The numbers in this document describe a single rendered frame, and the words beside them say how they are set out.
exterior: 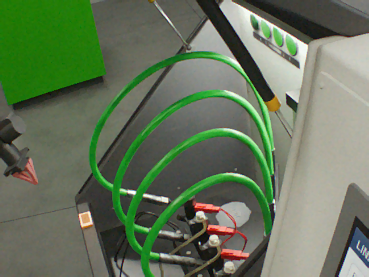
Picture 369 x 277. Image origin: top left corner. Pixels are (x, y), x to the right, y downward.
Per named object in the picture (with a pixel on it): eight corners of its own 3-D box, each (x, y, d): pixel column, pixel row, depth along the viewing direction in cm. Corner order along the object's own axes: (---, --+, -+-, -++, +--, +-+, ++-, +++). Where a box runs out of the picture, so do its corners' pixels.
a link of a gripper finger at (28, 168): (49, 169, 144) (28, 147, 140) (42, 183, 138) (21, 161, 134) (33, 179, 146) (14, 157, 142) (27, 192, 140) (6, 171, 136)
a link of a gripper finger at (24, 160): (46, 174, 142) (26, 152, 138) (39, 188, 135) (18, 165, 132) (31, 183, 144) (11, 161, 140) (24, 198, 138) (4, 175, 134)
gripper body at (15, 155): (31, 150, 141) (15, 132, 138) (20, 169, 132) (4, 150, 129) (17, 159, 143) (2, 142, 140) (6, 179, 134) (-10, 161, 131)
